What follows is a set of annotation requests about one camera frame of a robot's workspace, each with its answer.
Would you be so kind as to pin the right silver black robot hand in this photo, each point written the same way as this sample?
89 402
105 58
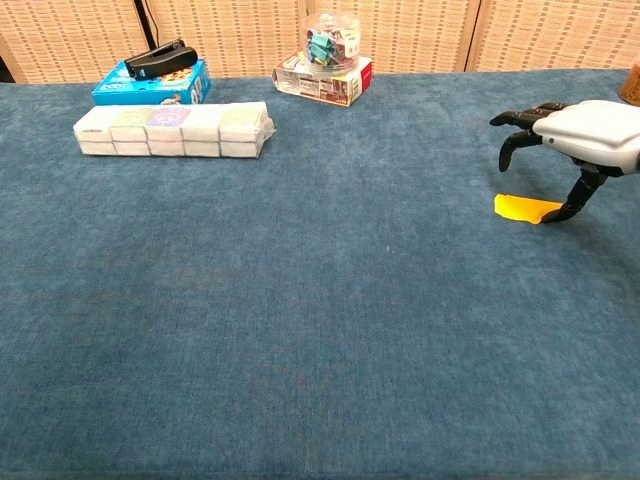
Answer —
575 140

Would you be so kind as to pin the small yellow card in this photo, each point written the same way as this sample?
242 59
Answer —
522 207

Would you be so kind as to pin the brown lidded sauce jar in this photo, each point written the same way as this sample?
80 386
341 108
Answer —
631 87

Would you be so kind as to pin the bamboo folding screen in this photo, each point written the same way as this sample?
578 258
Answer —
350 35

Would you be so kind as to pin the red white cardboard box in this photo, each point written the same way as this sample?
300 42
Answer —
325 80

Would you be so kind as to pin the clear jar of binder clips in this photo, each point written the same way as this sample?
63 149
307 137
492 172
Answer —
332 40

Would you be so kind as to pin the blue table cloth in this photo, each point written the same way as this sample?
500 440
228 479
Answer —
300 280

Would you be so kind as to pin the wrapped tissue pack bundle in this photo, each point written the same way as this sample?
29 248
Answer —
172 129

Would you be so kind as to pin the black stapler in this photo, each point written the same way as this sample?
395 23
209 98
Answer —
160 60

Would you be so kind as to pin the blue cookie box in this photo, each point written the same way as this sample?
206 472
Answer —
155 85

